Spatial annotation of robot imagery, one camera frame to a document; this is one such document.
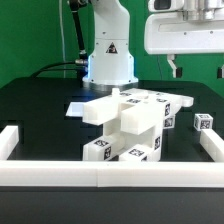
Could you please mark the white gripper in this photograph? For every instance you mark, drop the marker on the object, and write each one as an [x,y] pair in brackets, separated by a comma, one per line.
[169,34]

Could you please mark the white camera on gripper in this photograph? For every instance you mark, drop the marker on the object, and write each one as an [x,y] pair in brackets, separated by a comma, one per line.
[165,5]

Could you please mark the white chair seat part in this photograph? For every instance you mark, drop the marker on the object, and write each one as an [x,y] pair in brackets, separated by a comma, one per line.
[150,133]

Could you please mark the white chair back part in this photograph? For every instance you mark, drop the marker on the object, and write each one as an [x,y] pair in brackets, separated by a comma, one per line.
[107,108]

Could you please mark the white marker sheet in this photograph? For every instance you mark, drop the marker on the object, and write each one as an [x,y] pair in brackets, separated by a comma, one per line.
[77,109]

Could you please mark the white tagged cube nut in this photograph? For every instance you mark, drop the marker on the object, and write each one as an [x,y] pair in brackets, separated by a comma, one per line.
[203,121]

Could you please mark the white U-shaped fence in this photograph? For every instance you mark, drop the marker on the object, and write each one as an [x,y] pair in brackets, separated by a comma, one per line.
[103,174]

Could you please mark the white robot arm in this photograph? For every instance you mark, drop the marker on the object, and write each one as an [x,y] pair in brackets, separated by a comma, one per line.
[111,64]

